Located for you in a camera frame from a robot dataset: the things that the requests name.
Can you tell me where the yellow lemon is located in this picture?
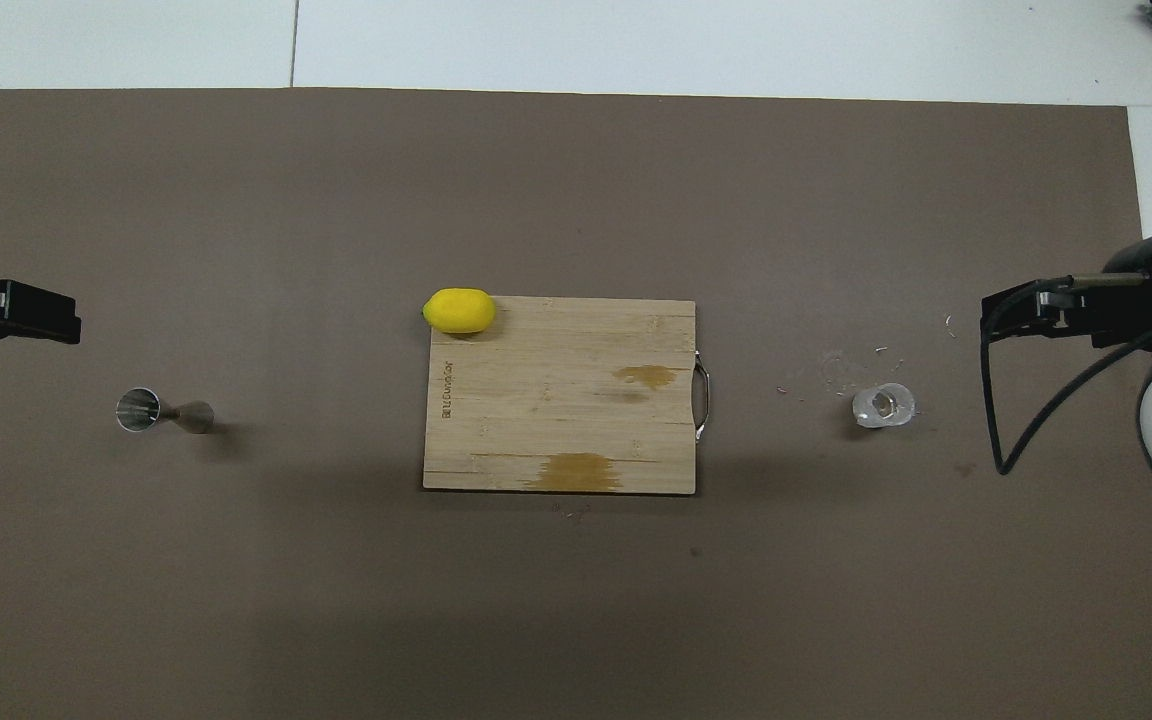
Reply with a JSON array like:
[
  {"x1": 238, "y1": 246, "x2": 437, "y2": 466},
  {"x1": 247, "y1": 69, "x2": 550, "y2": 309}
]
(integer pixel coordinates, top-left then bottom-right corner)
[{"x1": 422, "y1": 288, "x2": 498, "y2": 336}]

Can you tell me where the brown paper table mat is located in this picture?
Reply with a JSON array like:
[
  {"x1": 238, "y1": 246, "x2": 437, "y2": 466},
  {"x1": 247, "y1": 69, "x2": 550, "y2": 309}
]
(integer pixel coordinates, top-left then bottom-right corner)
[{"x1": 0, "y1": 88, "x2": 1152, "y2": 720}]

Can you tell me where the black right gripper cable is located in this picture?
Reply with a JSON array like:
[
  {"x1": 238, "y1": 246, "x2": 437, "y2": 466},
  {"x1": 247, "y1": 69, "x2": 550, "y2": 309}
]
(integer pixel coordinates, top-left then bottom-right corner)
[{"x1": 979, "y1": 275, "x2": 1152, "y2": 477}]

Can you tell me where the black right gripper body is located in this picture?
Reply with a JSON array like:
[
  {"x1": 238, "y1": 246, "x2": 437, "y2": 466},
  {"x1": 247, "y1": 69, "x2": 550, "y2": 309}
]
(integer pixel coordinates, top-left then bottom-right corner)
[{"x1": 1041, "y1": 283, "x2": 1152, "y2": 351}]

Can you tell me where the steel double jigger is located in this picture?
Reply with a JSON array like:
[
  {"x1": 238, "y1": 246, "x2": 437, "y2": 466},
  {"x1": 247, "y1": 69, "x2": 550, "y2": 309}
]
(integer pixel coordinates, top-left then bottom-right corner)
[{"x1": 115, "y1": 387, "x2": 216, "y2": 436}]

